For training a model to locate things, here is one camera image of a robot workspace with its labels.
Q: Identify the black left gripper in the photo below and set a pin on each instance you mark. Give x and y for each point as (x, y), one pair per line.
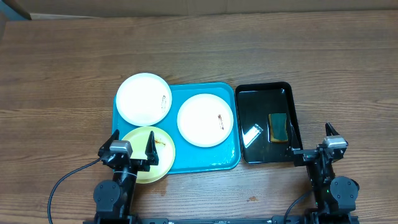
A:
(143, 165)

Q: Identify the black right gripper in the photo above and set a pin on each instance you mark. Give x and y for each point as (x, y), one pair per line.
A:
(305, 155)

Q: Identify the green yellow sponge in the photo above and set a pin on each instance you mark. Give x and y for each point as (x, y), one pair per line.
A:
(278, 129)

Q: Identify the white plate with dark stain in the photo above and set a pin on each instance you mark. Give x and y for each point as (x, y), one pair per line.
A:
(143, 99)

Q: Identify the white plate with red stain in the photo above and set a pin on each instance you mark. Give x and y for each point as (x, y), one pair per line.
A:
(205, 120)

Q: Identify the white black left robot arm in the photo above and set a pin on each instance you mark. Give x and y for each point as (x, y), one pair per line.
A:
(113, 197)

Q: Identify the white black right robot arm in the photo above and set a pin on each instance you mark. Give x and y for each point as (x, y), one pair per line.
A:
(335, 197)

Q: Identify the black plastic tray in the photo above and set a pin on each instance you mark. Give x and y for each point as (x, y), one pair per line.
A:
(254, 103)

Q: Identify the blue plastic tray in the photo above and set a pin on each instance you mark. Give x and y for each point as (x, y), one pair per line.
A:
(190, 158)

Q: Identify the yellow plate with stain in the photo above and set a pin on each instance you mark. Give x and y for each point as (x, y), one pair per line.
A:
(165, 148)

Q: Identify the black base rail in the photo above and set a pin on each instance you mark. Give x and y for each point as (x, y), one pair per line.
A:
(274, 220)

